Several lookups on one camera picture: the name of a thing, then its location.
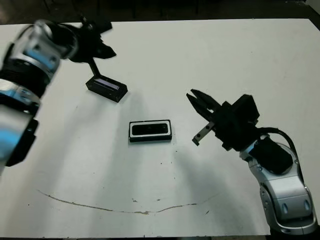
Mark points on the black box base white insert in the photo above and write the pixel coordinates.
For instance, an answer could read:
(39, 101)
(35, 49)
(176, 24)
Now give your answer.
(150, 139)

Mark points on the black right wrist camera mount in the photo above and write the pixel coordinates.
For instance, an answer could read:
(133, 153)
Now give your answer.
(247, 108)

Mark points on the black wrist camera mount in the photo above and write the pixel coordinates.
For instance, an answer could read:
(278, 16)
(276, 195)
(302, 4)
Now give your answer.
(102, 27)
(247, 108)

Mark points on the black box lid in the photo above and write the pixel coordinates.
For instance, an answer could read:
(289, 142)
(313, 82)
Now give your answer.
(110, 93)

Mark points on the slim black camera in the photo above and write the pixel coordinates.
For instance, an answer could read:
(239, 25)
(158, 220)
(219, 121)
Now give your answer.
(150, 128)

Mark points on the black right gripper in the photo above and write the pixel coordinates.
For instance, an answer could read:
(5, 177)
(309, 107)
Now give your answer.
(232, 130)

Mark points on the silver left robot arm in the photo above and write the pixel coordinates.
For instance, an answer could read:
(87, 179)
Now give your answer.
(25, 75)

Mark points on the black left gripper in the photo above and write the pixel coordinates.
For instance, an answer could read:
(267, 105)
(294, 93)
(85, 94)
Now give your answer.
(86, 42)

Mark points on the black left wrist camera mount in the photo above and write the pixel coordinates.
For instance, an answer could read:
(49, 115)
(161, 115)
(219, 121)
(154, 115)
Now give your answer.
(102, 27)

